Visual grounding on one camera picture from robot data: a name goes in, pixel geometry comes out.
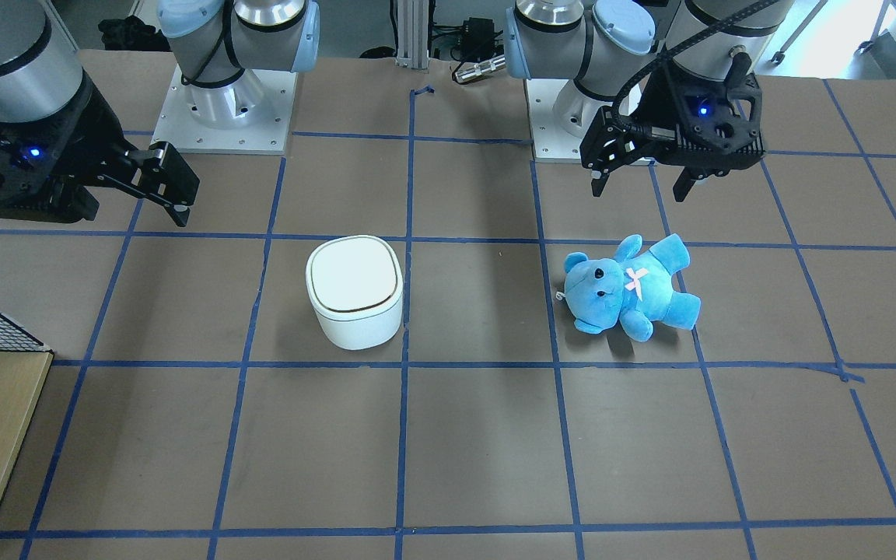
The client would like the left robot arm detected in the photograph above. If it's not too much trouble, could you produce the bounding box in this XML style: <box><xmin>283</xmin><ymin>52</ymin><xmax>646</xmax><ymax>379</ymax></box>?
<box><xmin>502</xmin><ymin>1</ymin><xmax>792</xmax><ymax>202</ymax></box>

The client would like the aluminium frame post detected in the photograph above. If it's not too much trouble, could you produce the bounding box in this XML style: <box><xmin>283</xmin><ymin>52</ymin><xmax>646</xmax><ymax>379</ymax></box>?
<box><xmin>390</xmin><ymin>1</ymin><xmax>433</xmax><ymax>73</ymax></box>

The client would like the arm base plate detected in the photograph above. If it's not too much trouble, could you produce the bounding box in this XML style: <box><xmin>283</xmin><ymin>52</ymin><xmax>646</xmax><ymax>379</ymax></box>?
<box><xmin>525</xmin><ymin>79</ymin><xmax>609</xmax><ymax>164</ymax></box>
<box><xmin>152</xmin><ymin>68</ymin><xmax>299</xmax><ymax>156</ymax></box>

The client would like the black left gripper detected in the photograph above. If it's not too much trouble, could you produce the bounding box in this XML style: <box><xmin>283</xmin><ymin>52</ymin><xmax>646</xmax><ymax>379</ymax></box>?
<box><xmin>579</xmin><ymin>59</ymin><xmax>767</xmax><ymax>203</ymax></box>

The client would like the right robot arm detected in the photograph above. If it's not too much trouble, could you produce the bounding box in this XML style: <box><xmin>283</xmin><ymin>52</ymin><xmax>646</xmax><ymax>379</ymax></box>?
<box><xmin>0</xmin><ymin>1</ymin><xmax>320</xmax><ymax>227</ymax></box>

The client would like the blue teddy bear plush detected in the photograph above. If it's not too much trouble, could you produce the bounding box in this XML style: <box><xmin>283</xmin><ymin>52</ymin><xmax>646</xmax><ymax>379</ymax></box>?
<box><xmin>555</xmin><ymin>233</ymin><xmax>702</xmax><ymax>341</ymax></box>

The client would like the white lidded trash can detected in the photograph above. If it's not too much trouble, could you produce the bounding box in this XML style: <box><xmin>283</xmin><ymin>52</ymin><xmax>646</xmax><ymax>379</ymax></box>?
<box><xmin>305</xmin><ymin>235</ymin><xmax>403</xmax><ymax>351</ymax></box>

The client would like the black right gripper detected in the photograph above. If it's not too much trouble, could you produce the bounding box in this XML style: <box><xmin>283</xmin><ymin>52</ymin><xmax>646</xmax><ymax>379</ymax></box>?
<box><xmin>0</xmin><ymin>75</ymin><xmax>200</xmax><ymax>228</ymax></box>

